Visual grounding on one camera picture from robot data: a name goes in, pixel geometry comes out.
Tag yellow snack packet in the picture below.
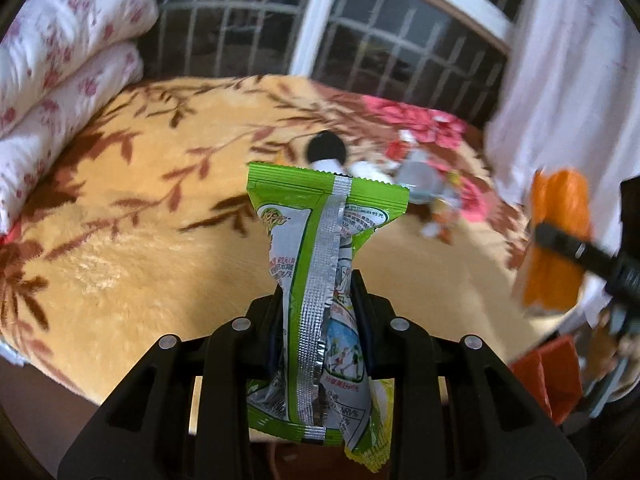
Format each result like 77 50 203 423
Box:
344 375 397 474

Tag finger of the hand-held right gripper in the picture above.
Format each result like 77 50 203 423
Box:
532 221 622 282

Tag floral fleece blanket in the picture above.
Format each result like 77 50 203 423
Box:
0 74 566 406

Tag white curtain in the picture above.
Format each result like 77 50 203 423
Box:
486 0 640 311

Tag crumpled white tissue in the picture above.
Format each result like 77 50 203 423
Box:
349 160 397 184

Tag folded white floral quilt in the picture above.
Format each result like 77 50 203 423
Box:
0 0 161 235

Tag black round fluffy object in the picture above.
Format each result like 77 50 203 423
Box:
306 131 347 164

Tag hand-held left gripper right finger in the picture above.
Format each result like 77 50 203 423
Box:
350 269 584 480

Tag orange snack packet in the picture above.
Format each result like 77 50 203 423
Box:
515 167 594 312

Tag barred window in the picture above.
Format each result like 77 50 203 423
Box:
132 0 528 128

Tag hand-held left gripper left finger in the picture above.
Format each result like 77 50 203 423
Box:
56 294 285 480

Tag green snack packet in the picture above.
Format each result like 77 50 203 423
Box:
246 161 410 448

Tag orange plastic bag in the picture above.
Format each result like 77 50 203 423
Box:
510 335 584 424

